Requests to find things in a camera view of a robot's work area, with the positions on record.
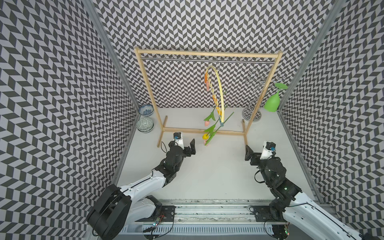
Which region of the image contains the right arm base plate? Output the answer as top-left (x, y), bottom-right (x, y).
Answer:
top-left (248, 206), bottom-right (288, 223)

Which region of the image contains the aluminium front rail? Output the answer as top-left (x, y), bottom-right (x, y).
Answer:
top-left (86, 197), bottom-right (352, 240)

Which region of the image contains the wooden clothes rack frame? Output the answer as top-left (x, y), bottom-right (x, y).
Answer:
top-left (134, 47), bottom-right (283, 148)

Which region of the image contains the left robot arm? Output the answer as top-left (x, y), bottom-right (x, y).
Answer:
top-left (87, 140), bottom-right (196, 240)

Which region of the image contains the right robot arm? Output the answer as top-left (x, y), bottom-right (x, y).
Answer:
top-left (245, 142), bottom-right (375, 240)

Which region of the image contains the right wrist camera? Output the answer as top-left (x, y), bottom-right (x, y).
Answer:
top-left (260, 141), bottom-right (276, 160)

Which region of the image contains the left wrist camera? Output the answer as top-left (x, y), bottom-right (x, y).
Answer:
top-left (173, 132), bottom-right (184, 149)

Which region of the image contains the yellow orange clothes peg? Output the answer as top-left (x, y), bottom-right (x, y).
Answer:
top-left (216, 107), bottom-right (224, 119)

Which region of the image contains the yellow arched peg hanger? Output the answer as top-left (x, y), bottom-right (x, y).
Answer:
top-left (205, 66), bottom-right (225, 122)

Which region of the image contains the metal wire glass stand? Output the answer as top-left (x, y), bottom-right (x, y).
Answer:
top-left (242, 67), bottom-right (284, 123)

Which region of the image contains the yellow tulip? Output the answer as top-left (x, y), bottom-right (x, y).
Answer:
top-left (202, 120), bottom-right (219, 141)

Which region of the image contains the metal rack rod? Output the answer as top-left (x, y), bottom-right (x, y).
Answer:
top-left (142, 58), bottom-right (275, 64)

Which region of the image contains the pink tulip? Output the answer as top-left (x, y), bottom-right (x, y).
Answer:
top-left (204, 107), bottom-right (216, 127)
top-left (204, 112), bottom-right (234, 146)

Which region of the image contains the green patterned bowl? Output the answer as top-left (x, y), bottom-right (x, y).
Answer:
top-left (136, 118), bottom-right (154, 133)

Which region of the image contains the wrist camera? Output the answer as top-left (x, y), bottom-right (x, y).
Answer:
top-left (260, 141), bottom-right (276, 160)
top-left (173, 132), bottom-right (184, 149)

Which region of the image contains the blue patterned bowl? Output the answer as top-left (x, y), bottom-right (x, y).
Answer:
top-left (139, 104), bottom-right (154, 117)

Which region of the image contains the green plastic wine glass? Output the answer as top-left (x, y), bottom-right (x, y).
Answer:
top-left (264, 83), bottom-right (289, 112)

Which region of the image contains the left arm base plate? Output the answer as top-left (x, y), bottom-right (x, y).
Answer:
top-left (139, 205), bottom-right (176, 223)

